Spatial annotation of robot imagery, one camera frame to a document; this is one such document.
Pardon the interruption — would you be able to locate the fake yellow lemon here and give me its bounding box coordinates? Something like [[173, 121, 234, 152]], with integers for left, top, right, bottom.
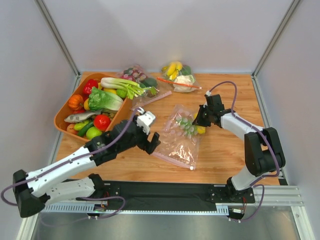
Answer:
[[196, 126, 206, 135]]

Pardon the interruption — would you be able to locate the fake green grape bunch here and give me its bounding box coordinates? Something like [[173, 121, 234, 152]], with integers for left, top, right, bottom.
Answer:
[[175, 115, 198, 138]]

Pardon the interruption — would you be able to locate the clear zip bag pink slider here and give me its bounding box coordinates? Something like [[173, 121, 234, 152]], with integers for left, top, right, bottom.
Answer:
[[152, 104, 205, 171]]

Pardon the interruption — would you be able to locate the fake green celery stalk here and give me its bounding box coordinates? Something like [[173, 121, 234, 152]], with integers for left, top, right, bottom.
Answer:
[[100, 77, 145, 100]]

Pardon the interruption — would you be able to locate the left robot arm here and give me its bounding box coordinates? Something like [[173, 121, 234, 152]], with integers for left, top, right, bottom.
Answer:
[[13, 113, 160, 218]]

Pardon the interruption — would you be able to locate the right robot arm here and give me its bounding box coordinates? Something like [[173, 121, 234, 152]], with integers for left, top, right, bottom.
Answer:
[[192, 92, 286, 197]]

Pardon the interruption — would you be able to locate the fake red tomato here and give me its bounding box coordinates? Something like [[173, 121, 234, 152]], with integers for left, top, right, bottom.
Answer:
[[93, 114, 111, 132]]

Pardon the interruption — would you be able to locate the fake white cauliflower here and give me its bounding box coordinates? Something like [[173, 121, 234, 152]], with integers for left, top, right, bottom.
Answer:
[[173, 75, 195, 93]]

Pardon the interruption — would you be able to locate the fake green apple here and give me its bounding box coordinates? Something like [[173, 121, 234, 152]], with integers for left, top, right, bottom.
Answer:
[[85, 126, 103, 140]]

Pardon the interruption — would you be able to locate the fake lime green fruit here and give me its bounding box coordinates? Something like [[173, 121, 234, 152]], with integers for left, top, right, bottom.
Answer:
[[116, 89, 128, 99]]

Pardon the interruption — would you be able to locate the zip bag with bananas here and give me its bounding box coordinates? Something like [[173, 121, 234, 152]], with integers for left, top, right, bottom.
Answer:
[[156, 61, 202, 93]]

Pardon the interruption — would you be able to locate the zip bag with dotted fruit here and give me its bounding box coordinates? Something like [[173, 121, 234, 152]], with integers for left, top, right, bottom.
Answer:
[[116, 64, 172, 110]]

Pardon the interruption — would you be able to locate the fake green lettuce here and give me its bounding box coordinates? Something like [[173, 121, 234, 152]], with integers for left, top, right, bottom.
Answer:
[[88, 87, 124, 112]]

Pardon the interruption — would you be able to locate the fake dark green cucumber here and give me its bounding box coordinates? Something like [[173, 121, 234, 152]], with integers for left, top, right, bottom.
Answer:
[[77, 121, 94, 137]]

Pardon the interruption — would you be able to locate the fake green avocado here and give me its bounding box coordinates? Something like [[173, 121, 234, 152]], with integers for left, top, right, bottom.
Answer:
[[142, 77, 158, 88]]

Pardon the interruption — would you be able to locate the fake yellow banana bunch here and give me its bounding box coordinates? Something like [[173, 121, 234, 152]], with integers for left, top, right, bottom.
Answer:
[[161, 61, 183, 81]]

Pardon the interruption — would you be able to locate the fake pink dragon fruit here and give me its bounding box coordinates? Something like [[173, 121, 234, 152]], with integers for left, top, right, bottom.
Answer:
[[121, 67, 147, 82]]

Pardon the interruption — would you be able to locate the fake grey fish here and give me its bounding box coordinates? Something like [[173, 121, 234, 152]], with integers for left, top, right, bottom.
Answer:
[[64, 109, 102, 123]]

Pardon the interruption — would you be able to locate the fake peach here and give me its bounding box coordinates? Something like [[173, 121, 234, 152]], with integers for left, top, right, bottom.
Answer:
[[66, 123, 78, 135]]

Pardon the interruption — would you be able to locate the fake red bell pepper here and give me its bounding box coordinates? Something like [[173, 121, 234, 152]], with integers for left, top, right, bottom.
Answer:
[[82, 78, 99, 95]]

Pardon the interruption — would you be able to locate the fake orange pumpkin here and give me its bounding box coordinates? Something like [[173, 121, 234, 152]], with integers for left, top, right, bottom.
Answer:
[[68, 94, 84, 111]]

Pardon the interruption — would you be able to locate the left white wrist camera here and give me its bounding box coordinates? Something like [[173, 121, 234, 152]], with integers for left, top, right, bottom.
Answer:
[[136, 107, 156, 136]]

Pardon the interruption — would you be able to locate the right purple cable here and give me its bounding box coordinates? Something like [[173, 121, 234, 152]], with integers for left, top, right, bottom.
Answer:
[[207, 80, 281, 187]]

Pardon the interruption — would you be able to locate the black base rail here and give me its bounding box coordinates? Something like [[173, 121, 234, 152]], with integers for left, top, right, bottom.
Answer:
[[91, 181, 255, 212]]

